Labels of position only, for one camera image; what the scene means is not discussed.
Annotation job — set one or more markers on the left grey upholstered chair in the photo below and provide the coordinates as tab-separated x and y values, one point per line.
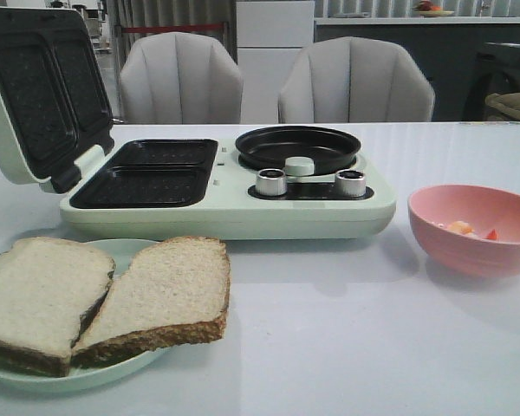
180	78

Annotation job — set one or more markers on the beige cushion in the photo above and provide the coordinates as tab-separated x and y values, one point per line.
507	105

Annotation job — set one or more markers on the green breakfast maker base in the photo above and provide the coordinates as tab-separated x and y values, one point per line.
161	188

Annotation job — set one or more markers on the red barrier belt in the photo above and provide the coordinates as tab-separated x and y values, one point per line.
174	28

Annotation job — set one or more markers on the fruit plate on counter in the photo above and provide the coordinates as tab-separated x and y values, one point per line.
427	8

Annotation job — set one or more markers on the right silver control knob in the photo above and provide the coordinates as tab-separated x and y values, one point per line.
350	183

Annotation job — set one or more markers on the bread slice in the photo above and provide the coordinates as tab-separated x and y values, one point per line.
173	293
50	291

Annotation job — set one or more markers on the grey counter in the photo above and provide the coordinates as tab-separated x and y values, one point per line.
448	51

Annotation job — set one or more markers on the grey upholstered chair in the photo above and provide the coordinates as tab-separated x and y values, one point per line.
180	78
353	79

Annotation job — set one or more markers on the pink plastic bowl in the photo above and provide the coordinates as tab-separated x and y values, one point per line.
485	208

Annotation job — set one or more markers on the right grey upholstered chair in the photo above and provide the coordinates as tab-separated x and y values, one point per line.
353	79

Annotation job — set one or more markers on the black round frying pan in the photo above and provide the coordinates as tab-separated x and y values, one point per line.
269	147

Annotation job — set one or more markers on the silver control knob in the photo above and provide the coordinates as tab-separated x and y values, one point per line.
271	182
350	183

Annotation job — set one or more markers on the green breakfast maker lid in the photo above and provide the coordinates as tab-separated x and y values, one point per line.
54	109

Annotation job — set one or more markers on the cooked shrimp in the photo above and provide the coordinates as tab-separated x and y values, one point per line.
465	229

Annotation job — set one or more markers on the left silver control knob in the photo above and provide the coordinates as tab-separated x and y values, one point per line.
271	182

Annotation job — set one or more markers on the white cabinet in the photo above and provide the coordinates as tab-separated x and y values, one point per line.
269	36

